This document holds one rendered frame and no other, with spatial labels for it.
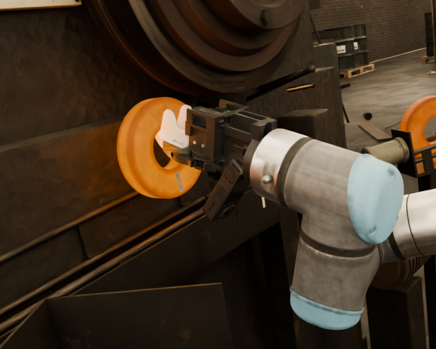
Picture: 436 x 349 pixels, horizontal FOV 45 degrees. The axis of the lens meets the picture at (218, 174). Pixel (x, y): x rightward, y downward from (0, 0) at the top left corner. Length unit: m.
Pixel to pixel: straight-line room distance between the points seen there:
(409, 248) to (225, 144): 0.28
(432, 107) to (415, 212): 0.58
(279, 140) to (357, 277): 0.18
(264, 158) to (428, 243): 0.25
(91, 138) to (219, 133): 0.24
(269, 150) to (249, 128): 0.06
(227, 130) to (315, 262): 0.20
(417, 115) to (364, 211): 0.71
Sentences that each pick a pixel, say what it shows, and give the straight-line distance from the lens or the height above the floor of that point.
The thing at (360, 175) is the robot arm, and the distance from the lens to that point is 0.58.
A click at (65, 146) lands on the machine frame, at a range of 0.82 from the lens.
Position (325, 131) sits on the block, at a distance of 1.14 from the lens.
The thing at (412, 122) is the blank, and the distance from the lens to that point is 1.26.
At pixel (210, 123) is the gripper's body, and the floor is 0.87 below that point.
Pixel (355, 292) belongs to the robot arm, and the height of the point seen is 0.66.
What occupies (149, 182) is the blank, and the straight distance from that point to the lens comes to 0.77.
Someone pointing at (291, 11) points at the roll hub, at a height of 1.00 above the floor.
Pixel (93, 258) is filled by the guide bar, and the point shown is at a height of 0.68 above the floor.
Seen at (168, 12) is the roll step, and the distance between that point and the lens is 0.81.
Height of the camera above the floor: 0.96
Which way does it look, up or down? 13 degrees down
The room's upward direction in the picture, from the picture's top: 9 degrees counter-clockwise
